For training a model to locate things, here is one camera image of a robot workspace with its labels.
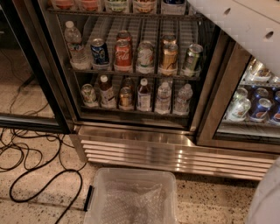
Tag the clear water bottle bottom middle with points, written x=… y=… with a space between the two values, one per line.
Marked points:
x=163 y=100

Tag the brown tea bottle white cap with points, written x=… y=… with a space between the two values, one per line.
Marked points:
x=108 y=99

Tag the gold soda can front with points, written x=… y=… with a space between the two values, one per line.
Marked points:
x=168 y=59

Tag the blue pepsi can right compartment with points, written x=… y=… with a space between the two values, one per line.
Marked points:
x=259 y=109

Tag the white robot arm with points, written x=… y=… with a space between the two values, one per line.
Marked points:
x=249 y=29

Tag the dark bottle behind gold can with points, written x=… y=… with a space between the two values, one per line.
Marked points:
x=128 y=82

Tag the open fridge glass door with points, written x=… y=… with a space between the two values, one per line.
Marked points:
x=31 y=91

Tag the white green can bottom shelf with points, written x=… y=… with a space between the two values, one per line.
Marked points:
x=89 y=96

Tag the red cola can behind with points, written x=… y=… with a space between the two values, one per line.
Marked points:
x=124 y=36

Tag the green can top shelf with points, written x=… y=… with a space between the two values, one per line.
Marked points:
x=117 y=5

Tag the blue pepsi can middle shelf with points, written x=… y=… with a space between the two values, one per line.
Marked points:
x=100 y=54

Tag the gold soda can behind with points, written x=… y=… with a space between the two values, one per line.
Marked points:
x=168 y=39

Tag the clear plastic storage bin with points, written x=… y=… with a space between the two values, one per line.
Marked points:
x=97 y=192

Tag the clear water bottle middle shelf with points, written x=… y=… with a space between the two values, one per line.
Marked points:
x=79 y=60

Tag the orange yellow can top shelf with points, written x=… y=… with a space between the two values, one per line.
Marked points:
x=145 y=6

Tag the stainless steel glass-door fridge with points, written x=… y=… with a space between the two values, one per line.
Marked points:
x=132 y=137

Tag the clear water bottle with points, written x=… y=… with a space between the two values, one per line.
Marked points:
x=182 y=101
x=163 y=100

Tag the gold soda can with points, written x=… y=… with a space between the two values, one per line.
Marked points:
x=168 y=39
x=168 y=59

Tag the purple juice bottle white cap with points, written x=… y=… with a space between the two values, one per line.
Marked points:
x=144 y=95

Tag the clear water bottle bottom right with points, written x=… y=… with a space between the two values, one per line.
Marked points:
x=182 y=101

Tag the orange can top shelf left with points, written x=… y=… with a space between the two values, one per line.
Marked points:
x=64 y=4

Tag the blue pepsi can far right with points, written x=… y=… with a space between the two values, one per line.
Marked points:
x=274 y=114

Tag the red coca-cola can front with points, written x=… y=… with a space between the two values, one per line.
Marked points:
x=123 y=57

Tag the red can top shelf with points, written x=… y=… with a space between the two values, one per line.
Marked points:
x=90 y=5

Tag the gold can bottom shelf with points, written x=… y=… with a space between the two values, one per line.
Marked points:
x=126 y=99

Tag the bubble wrap sheet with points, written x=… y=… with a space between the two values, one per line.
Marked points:
x=129 y=203

